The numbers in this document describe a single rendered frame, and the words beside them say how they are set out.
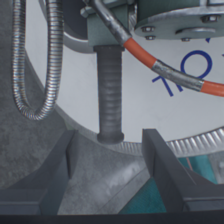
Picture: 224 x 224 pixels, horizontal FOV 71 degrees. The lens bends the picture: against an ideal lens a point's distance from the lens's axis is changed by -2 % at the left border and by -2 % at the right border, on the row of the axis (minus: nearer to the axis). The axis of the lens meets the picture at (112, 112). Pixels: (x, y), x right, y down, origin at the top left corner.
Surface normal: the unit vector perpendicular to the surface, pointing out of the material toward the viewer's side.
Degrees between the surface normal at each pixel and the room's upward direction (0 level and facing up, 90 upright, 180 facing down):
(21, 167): 0
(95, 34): 58
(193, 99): 90
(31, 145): 0
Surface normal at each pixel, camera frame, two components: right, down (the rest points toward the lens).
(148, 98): -0.68, 0.28
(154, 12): -0.85, 0.16
